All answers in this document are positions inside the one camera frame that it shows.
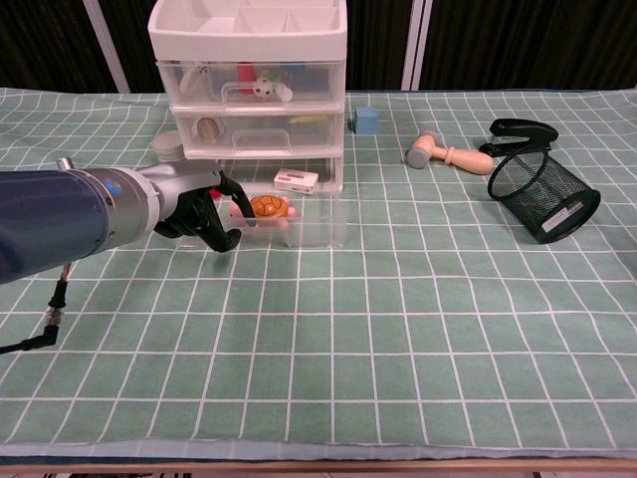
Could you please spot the yellowish strip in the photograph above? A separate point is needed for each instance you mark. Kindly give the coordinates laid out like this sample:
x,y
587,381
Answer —
x,y
308,119

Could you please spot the white frame post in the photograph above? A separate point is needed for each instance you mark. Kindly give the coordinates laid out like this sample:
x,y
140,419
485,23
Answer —
x,y
107,47
415,45

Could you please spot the blue cube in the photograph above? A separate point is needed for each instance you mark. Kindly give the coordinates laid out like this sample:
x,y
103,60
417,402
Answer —
x,y
365,120

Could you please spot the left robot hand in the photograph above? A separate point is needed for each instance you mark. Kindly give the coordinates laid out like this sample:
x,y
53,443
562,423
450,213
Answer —
x,y
191,191

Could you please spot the black mesh pen holder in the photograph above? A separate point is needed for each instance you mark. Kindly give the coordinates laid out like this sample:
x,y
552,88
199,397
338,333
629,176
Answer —
x,y
542,194

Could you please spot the white plastic piece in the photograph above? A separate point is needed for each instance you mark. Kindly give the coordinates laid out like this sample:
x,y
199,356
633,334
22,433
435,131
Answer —
x,y
283,93

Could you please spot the small soccer ball toy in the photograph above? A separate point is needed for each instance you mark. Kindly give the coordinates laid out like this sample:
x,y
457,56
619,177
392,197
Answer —
x,y
263,88

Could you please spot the small white labelled jar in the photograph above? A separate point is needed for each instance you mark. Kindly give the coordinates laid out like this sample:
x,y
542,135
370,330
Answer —
x,y
166,142

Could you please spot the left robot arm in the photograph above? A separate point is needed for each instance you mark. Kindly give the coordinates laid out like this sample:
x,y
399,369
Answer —
x,y
60,219

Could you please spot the red small part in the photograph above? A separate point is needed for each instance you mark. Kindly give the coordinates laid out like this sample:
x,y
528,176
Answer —
x,y
215,193

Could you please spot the black curtain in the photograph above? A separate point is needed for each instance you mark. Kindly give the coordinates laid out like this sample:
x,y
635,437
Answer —
x,y
522,40

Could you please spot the small white red-print box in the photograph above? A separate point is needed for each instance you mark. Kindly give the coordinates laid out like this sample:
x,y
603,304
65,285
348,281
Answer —
x,y
296,181

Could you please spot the clear drawer with toys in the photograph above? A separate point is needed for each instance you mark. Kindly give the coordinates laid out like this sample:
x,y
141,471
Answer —
x,y
318,82

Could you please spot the white plastic drawer organizer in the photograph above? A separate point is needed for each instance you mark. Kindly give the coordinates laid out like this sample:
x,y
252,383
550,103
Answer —
x,y
249,42

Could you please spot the black stapler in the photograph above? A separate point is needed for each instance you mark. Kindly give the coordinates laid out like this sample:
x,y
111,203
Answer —
x,y
527,130

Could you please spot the small wooden mallet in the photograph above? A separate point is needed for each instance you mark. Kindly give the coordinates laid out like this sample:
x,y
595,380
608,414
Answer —
x,y
473,160

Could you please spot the clear drawer with wooden disc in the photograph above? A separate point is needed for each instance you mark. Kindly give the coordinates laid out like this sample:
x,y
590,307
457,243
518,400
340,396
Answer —
x,y
313,134

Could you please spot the green checkered tablecloth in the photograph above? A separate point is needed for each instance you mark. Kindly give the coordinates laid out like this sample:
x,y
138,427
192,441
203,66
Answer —
x,y
348,323

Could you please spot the small white dice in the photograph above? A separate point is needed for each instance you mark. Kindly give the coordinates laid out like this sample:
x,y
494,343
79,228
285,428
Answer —
x,y
202,69

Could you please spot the orange shell pink turtle toy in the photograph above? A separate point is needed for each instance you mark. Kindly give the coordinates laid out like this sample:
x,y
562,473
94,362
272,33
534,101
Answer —
x,y
269,206

